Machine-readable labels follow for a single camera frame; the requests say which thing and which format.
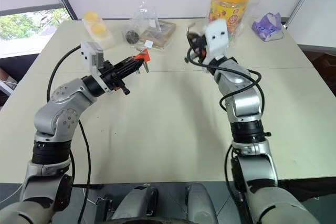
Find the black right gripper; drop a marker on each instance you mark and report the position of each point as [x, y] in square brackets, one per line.
[199, 47]

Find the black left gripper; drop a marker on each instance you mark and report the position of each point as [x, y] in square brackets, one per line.
[111, 74]

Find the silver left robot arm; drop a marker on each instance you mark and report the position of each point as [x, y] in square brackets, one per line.
[63, 98]

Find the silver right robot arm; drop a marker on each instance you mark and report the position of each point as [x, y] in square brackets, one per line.
[244, 103]

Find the silver hex key in holder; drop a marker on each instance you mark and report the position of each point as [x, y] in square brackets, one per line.
[146, 67]

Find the thin hex key in holder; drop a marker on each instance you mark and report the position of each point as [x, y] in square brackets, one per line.
[138, 49]

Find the brown flat packet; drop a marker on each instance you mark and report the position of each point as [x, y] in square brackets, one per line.
[158, 36]

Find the clear bag with black disc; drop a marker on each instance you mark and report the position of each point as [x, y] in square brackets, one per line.
[136, 31]

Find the clear bag with yellow cups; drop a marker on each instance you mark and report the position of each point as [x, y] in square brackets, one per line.
[96, 30]

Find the orange lid jar in bag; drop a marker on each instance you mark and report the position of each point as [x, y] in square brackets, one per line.
[231, 6]

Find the purple tissue pack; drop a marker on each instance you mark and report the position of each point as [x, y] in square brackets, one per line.
[268, 27]

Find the window with green trees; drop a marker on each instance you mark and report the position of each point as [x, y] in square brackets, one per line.
[26, 22]

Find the dark furniture beside table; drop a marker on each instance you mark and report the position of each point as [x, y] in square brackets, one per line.
[13, 77]

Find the dark brown cabinet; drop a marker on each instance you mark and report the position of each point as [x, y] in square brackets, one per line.
[324, 66]

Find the silver rounded robot body shell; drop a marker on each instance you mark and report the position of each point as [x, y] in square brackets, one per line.
[200, 203]
[137, 203]

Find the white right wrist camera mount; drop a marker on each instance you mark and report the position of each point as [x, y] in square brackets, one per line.
[216, 37]

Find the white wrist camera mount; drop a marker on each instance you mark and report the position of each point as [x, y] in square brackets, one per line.
[88, 53]
[216, 37]

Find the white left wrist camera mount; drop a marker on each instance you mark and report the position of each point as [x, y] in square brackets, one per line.
[88, 53]

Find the grey metal frame post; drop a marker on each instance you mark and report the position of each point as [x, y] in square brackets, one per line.
[302, 1]

